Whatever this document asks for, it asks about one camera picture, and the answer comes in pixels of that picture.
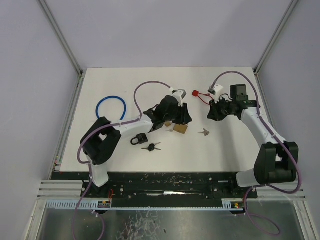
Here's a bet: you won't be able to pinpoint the large brass padlock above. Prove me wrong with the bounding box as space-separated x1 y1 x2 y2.
173 124 188 135

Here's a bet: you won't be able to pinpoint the red cable padlock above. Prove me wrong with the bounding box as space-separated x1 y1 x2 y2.
192 90 214 106

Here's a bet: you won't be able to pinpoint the black-headed keys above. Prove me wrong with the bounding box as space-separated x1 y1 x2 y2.
141 142 161 152

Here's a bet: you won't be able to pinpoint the black padlock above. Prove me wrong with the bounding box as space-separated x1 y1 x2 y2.
130 133 149 146

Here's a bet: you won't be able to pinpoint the blue cable lock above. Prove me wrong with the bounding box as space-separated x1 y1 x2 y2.
95 95 127 120

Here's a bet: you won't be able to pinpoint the small brass padlock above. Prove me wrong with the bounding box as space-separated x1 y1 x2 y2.
164 121 172 127

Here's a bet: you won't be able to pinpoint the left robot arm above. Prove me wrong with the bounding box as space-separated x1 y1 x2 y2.
77 95 192 188

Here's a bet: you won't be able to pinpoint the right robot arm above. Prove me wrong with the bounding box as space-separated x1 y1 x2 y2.
207 84 299 188

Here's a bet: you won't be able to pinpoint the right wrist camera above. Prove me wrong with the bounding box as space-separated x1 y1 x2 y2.
208 84 224 103

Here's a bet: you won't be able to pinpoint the aluminium frame post right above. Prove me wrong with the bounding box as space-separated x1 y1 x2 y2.
253 0 300 76

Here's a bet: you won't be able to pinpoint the aluminium frame post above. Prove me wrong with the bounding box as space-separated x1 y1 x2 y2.
253 0 300 76
36 0 84 76

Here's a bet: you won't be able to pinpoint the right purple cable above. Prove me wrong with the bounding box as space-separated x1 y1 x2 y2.
212 71 302 236

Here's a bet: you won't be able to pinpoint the purple cable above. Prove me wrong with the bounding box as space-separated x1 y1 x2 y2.
212 71 302 236
71 80 173 240

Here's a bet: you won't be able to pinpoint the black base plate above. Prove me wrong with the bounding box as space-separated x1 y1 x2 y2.
51 171 258 209

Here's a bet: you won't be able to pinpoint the grey slotted cable duct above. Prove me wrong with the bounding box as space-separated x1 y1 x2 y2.
46 199 244 212

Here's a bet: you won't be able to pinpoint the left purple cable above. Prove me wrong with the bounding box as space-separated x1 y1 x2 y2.
71 80 173 240

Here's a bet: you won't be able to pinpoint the aluminium frame post left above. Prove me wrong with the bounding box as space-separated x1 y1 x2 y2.
36 0 84 76

